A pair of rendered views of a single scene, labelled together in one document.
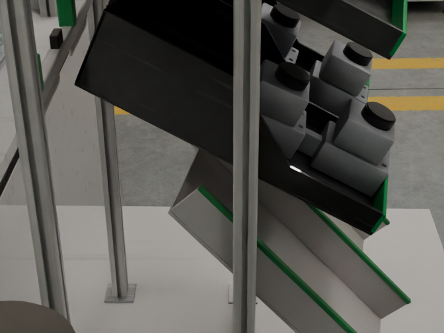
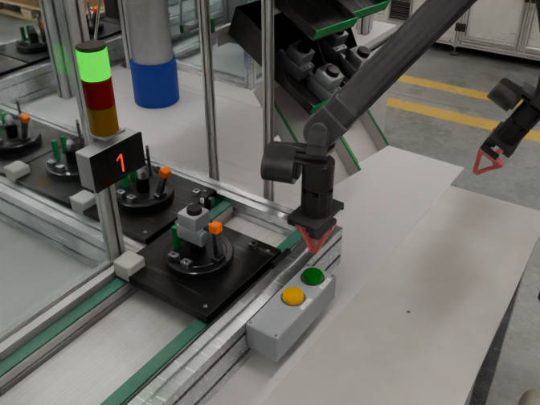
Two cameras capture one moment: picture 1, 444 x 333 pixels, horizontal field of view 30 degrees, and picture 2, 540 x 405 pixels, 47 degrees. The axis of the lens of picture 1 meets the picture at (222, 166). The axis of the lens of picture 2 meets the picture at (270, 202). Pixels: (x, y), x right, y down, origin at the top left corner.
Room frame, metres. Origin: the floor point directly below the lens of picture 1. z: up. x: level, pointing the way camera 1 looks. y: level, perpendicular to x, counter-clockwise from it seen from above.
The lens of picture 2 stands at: (-0.47, -0.71, 1.75)
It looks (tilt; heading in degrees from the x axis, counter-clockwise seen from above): 33 degrees down; 33
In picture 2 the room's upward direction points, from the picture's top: straight up
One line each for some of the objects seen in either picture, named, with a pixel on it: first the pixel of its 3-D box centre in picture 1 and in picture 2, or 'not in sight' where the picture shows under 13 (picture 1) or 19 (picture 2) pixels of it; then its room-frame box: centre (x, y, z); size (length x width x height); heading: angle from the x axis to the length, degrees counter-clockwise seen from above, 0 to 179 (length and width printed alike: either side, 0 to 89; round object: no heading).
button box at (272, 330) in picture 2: not in sight; (292, 309); (0.29, -0.27, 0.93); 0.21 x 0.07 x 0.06; 178
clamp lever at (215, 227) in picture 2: not in sight; (213, 239); (0.27, -0.09, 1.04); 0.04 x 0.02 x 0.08; 88
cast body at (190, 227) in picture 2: not in sight; (191, 220); (0.27, -0.04, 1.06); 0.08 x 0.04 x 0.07; 88
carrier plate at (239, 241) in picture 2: not in sight; (199, 262); (0.27, -0.05, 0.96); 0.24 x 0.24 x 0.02; 88
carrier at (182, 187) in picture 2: not in sight; (141, 181); (0.38, 0.20, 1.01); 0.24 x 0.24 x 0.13; 88
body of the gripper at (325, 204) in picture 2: not in sight; (316, 202); (0.36, -0.27, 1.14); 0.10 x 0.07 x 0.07; 178
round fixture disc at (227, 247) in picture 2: not in sight; (198, 255); (0.27, -0.05, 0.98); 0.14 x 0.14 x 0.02
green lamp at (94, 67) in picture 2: not in sight; (93, 63); (0.19, 0.07, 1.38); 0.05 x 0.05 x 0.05
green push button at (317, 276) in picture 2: not in sight; (312, 277); (0.36, -0.27, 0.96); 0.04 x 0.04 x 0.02
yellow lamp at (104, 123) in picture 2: not in sight; (103, 117); (0.19, 0.07, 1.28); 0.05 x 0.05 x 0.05
